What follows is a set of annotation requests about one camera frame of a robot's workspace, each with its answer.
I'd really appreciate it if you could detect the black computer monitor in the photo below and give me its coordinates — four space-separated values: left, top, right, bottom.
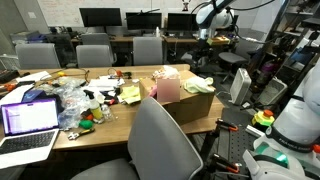
79 7 123 28
125 12 163 32
166 12 200 33

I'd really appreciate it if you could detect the wooden wall desk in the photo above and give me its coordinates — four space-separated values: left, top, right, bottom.
69 35 201 45

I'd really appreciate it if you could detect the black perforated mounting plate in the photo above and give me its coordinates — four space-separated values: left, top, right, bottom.
216 108 268 180

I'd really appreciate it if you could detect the white paper sheet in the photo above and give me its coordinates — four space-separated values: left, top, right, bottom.
15 70 53 84
0 83 36 108

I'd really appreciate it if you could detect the yellow microfiber cloth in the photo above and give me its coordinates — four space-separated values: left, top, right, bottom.
118 84 142 105

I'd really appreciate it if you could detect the yellow emergency stop button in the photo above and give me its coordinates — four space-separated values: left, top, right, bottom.
251 109 276 128

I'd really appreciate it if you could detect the large cardboard box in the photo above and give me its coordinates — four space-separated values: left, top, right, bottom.
138 69 217 126

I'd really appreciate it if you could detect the white paper sheets pile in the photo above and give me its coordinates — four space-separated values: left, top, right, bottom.
87 75 126 93

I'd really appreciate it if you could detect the small clear plastic bottle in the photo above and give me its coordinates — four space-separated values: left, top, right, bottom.
101 103 115 122

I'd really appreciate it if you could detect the yellow wrist camera mount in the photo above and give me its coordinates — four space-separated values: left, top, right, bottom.
206 35 232 47

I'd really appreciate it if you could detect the clear plastic bags pile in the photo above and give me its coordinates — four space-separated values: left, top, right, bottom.
36 76 93 131

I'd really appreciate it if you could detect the green ball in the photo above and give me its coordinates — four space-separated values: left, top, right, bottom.
78 119 95 130

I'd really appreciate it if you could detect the purple bottle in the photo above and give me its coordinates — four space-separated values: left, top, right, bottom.
259 61 276 85

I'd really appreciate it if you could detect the pink shirt orange print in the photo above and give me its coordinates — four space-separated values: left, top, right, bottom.
148 84 159 100

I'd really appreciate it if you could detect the grey conference chair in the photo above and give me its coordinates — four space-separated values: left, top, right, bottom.
75 44 114 69
14 43 62 70
132 36 164 66
80 32 113 48

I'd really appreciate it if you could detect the open silver laptop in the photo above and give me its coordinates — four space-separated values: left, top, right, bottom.
0 97 61 170

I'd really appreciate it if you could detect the grey mesh-back office chair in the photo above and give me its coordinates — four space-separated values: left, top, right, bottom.
70 96 204 180

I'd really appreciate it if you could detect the peach shirt orange print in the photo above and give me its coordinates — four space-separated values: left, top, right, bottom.
152 64 181 81

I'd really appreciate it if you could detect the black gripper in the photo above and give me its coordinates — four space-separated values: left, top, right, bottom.
194 39 212 73

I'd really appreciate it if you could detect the dark blue box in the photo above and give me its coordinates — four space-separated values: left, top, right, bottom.
21 89 48 103

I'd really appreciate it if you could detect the yellow spray bottle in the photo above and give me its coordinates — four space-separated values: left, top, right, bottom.
83 89 104 121

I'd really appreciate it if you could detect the long black table cable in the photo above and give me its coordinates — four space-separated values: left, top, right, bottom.
39 67 91 84

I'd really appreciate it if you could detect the small hourglass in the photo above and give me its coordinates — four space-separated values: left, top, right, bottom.
181 0 191 13

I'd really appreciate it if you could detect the white tower heater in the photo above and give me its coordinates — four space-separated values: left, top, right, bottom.
229 67 253 106

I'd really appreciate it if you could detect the orange-handled black clamp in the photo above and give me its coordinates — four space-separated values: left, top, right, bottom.
214 118 240 133
211 153 243 175

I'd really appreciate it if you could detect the metal storage shelf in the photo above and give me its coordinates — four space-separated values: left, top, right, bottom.
259 0 320 101

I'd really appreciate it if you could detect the white wire basket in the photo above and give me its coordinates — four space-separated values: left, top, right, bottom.
0 54 19 71

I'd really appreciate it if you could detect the black flat case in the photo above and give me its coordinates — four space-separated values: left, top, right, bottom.
0 68 21 84

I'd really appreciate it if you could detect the orange hand tool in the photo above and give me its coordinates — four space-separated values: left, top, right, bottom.
3 82 18 93

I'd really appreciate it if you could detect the light green towel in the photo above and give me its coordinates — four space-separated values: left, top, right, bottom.
183 75 216 95

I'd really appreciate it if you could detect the wall whiteboard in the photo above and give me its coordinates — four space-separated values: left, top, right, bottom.
36 0 201 28

